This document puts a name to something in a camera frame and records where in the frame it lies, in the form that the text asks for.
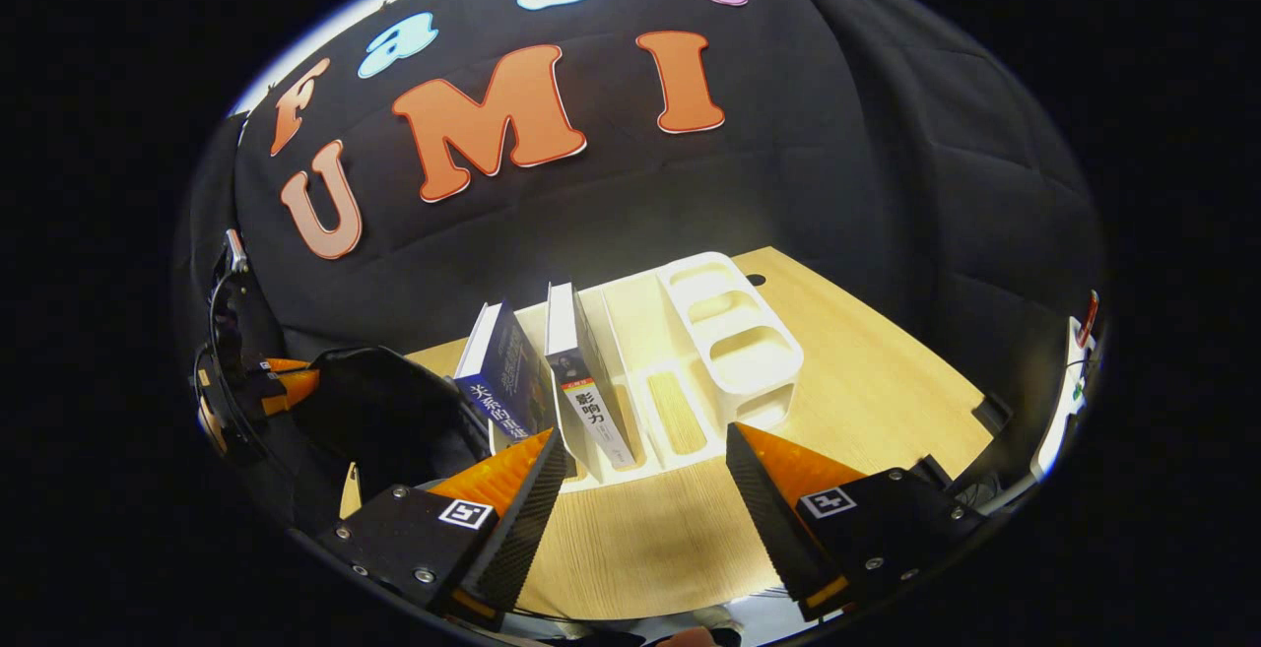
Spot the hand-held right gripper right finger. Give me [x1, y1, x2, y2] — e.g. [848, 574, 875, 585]
[725, 421, 986, 623]

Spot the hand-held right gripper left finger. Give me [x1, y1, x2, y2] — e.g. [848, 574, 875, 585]
[317, 427, 569, 628]

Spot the dark grey schoolbag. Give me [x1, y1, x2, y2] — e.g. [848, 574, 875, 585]
[286, 345, 494, 530]

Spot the white book with portrait cover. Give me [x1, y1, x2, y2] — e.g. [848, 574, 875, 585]
[545, 281, 637, 472]

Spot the blue book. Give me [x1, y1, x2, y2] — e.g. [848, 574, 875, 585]
[453, 300, 559, 451]

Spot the white bookshelf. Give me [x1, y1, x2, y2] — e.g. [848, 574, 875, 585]
[488, 251, 805, 490]

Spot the small black block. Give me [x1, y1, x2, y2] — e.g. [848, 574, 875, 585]
[970, 391, 1016, 438]

